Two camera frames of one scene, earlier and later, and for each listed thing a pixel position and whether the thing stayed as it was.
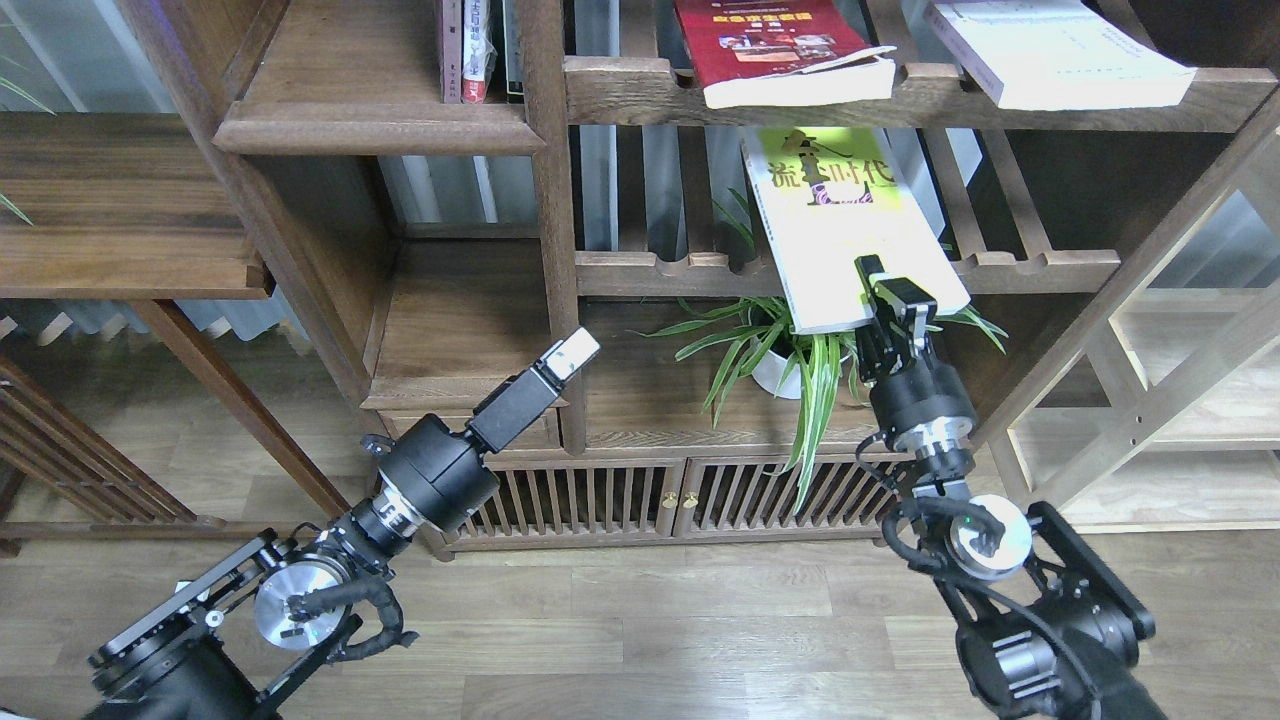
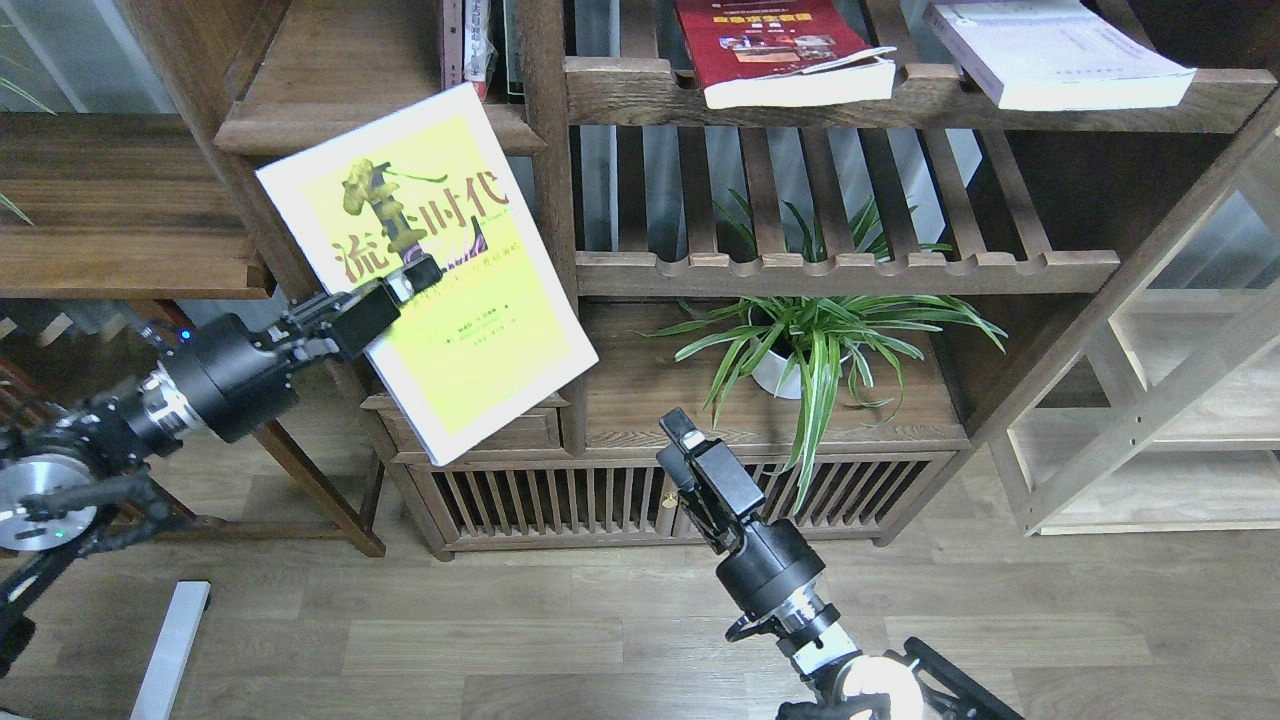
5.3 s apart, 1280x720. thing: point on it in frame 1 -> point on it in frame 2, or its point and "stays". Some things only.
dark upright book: [513, 41] stays
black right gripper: [919, 403] -> [764, 560]
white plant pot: [769, 370] stays
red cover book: [751, 53] stays
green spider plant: [750, 341] stays
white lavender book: [1061, 54] stays
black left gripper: [441, 473] -> [242, 380]
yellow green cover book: [830, 196] -> [499, 332]
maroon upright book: [452, 51] stays
